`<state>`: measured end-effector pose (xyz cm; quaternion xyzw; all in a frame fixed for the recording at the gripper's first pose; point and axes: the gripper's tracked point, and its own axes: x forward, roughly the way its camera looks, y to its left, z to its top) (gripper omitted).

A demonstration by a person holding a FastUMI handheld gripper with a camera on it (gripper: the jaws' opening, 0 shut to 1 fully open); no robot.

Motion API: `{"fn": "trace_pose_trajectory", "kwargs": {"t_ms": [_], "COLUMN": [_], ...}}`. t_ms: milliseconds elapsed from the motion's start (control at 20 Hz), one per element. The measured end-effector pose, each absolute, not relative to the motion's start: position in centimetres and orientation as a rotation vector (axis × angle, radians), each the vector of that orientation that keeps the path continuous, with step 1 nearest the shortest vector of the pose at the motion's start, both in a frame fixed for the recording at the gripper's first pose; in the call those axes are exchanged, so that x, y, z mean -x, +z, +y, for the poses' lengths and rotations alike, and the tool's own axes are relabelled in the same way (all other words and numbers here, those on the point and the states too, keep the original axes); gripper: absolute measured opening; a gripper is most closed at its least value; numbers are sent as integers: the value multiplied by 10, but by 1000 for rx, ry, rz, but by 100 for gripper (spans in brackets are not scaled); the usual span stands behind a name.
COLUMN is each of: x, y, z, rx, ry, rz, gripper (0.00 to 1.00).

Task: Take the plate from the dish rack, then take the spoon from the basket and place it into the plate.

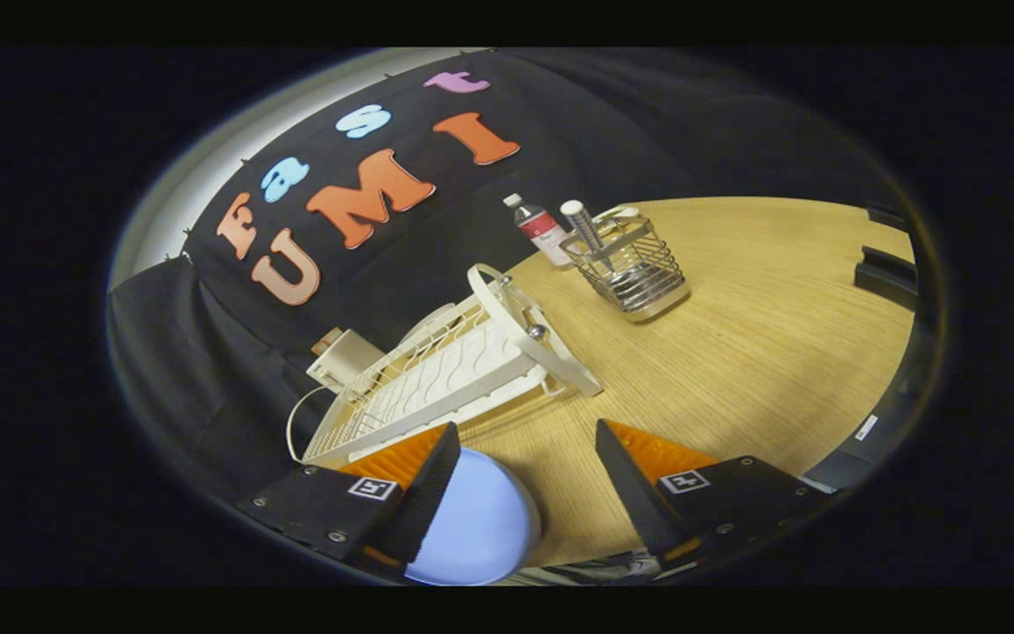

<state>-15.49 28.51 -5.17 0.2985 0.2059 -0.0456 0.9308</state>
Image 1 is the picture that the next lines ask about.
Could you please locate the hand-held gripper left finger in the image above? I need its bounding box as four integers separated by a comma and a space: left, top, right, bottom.
237, 422, 462, 582

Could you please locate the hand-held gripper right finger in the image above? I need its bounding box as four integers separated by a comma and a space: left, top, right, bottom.
593, 419, 835, 575

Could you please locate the round blue plate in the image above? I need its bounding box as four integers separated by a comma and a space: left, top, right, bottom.
403, 446, 543, 586

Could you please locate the white wire dish rack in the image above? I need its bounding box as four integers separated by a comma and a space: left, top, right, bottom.
285, 262, 605, 468

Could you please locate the metal wire basket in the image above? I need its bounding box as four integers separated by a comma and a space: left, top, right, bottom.
558, 211, 691, 324

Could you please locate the spoon with checked handle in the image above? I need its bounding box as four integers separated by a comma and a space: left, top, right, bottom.
560, 200, 618, 274

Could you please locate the cream toaster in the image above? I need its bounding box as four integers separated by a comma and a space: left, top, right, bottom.
306, 328, 386, 394

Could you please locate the black backdrop cloth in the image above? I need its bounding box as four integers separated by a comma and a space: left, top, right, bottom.
107, 48, 913, 503

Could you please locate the clear bottle with red label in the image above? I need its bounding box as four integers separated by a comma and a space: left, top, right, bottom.
503, 194, 575, 269

